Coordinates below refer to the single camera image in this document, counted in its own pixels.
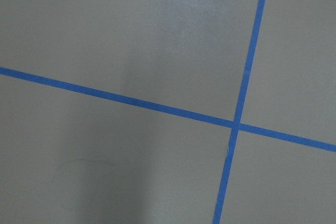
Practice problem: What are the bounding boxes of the blue tape grid lines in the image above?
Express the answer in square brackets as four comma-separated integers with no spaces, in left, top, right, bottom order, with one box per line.
[1,0,335,223]

